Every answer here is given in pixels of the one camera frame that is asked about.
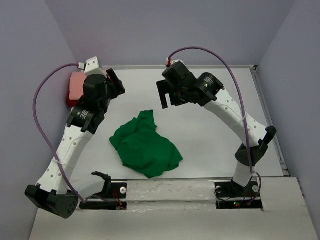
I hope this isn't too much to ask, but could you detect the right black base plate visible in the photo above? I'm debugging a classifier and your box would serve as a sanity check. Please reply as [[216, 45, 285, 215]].
[[214, 181, 263, 210]]

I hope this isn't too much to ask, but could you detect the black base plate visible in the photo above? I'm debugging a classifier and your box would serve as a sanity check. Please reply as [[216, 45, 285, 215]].
[[77, 181, 128, 211], [214, 181, 263, 210]]

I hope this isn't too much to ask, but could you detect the dark red folded t-shirt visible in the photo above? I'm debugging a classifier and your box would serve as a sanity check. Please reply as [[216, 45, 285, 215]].
[[66, 92, 81, 108]]

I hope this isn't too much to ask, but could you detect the pink folded t-shirt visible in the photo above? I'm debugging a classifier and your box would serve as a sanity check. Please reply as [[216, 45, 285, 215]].
[[69, 71, 86, 101]]

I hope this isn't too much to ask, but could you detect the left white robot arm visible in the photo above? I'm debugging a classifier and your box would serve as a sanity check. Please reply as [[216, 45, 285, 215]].
[[25, 68, 126, 219]]

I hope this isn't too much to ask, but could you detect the green t-shirt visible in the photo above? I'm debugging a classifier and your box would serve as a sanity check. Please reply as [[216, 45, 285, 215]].
[[109, 110, 184, 179]]

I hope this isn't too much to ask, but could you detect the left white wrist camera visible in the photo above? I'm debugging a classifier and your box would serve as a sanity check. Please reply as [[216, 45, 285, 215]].
[[84, 56, 105, 77]]

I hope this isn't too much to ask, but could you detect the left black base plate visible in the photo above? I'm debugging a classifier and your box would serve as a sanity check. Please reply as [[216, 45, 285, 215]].
[[77, 181, 128, 211]]

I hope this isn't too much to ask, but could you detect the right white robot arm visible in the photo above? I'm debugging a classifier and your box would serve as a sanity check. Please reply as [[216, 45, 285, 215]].
[[156, 61, 277, 196]]

